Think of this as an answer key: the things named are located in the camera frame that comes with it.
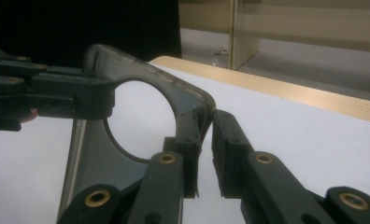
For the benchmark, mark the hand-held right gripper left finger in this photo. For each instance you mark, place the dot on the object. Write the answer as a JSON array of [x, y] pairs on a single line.
[[167, 183]]

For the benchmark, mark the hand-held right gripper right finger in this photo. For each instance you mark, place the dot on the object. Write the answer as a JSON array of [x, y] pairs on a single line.
[[236, 161]]

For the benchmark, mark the translucent grey phone case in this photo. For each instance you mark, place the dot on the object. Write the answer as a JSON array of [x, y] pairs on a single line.
[[92, 149]]

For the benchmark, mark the black curtain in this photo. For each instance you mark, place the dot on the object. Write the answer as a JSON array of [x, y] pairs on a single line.
[[80, 25]]

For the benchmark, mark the white table sheet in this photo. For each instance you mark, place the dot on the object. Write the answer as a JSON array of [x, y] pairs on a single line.
[[298, 140]]

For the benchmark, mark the light wooden table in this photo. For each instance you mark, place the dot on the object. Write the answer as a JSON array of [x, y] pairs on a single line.
[[282, 90]]

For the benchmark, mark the light wooden shelf unit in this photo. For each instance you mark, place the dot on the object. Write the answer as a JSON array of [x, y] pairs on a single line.
[[298, 21]]

